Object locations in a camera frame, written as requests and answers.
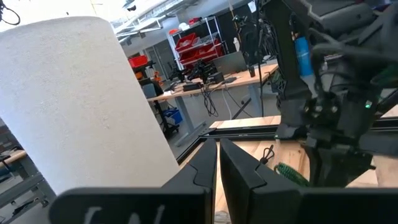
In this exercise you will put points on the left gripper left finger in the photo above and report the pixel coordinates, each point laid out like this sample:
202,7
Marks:
140,205

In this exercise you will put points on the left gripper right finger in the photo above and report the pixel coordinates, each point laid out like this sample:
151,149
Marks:
311,205

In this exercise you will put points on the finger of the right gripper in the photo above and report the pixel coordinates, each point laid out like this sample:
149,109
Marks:
354,165
326,168

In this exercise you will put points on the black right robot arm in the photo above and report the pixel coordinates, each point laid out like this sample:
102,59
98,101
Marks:
289,77

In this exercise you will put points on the black desktop robot arm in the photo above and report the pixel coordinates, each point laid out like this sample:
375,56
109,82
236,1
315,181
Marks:
202,70

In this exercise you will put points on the blue bottle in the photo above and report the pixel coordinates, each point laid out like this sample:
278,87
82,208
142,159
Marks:
303,56

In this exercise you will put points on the blue crate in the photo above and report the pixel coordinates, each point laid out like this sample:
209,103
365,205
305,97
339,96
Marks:
174,116

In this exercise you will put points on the wooden desk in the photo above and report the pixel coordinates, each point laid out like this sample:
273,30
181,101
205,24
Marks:
248,77

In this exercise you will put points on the grey laptop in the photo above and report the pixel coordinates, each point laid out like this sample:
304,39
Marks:
230,63

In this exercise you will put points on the white cylindrical lamp shade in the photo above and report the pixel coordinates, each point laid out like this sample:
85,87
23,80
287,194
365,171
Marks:
77,93

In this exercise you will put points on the black power supply box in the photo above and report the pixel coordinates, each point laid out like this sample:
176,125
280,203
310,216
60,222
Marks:
192,86

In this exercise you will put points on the red storage box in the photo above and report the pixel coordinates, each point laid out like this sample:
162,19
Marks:
138,61

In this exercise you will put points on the black equipment rack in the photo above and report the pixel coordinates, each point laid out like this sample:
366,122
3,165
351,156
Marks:
227,28

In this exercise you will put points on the shelf with red bins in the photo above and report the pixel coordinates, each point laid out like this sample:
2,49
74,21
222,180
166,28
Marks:
186,42

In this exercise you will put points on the black aluminium table frame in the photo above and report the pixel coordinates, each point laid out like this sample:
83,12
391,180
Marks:
242,133

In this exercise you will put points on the grey metal table frame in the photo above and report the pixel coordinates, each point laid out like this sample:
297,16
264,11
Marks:
31,183

